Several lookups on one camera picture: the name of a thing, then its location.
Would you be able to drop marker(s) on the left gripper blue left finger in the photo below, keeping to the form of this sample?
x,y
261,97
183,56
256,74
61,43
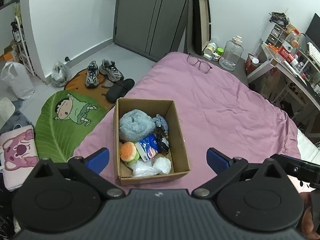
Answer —
x,y
98,160

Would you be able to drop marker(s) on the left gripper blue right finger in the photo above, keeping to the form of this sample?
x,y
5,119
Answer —
x,y
217,161

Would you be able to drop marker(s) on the hamburger plush toy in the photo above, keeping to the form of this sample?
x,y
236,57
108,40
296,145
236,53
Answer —
x,y
128,153

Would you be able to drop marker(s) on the white star plush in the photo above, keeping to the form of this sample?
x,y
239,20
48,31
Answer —
x,y
143,169

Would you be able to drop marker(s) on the blue tissue pack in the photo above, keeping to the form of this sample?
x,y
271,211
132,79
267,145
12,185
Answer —
x,y
147,148

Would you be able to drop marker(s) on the black scrunchie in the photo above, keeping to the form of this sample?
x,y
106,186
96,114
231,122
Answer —
x,y
162,141

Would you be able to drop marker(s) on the blue denim plush toy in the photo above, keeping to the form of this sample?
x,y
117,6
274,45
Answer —
x,y
161,123

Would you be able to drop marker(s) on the person's right hand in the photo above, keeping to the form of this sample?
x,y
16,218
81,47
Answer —
x,y
307,225

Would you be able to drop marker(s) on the brown cardboard box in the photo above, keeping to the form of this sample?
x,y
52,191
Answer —
x,y
177,153

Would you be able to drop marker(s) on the light blue fluffy plush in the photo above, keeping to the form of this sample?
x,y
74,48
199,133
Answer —
x,y
135,125

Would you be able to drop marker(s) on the pink bed sheet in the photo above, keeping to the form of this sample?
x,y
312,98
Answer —
x,y
216,109

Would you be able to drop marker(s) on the green leaf cartoon rug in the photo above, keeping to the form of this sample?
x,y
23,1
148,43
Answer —
x,y
65,120

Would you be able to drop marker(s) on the black slippers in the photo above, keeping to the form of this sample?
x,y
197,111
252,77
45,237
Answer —
x,y
119,90

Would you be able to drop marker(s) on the pink cartoon cushion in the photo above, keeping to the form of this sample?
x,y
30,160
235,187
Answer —
x,y
18,156

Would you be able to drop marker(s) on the grey left sneaker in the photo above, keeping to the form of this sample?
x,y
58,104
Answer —
x,y
92,80

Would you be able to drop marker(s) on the grey sneaker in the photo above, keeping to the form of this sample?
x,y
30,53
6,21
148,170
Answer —
x,y
109,69
92,80

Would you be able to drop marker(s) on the orange round floor mat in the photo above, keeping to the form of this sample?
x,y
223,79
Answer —
x,y
78,94

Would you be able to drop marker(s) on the small plastic bag with trash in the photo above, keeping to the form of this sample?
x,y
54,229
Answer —
x,y
60,75

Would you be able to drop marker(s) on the grey right sneaker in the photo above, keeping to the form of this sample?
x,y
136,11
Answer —
x,y
109,69

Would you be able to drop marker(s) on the dark framed eyeglasses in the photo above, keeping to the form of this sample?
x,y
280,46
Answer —
x,y
203,66

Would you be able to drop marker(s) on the clear large water jug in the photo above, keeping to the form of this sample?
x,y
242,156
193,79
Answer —
x,y
232,53

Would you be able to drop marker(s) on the green small cup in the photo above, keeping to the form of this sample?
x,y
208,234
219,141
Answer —
x,y
219,51

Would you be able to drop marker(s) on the white desk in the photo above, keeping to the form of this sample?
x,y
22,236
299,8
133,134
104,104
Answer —
x,y
287,89

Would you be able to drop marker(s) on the white keyboard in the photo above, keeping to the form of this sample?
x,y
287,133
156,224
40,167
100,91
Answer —
x,y
314,54

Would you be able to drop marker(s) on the large white plastic bag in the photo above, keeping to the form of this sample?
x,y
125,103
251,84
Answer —
x,y
15,75

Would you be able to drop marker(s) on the black computer monitor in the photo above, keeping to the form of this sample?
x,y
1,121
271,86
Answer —
x,y
313,31

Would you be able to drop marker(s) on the white drawer organizer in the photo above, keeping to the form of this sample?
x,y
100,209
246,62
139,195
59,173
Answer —
x,y
274,35

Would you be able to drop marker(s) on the leaning black framed board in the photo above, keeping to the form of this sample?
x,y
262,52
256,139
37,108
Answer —
x,y
201,25

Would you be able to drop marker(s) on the grey entrance door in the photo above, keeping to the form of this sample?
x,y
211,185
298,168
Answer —
x,y
151,28

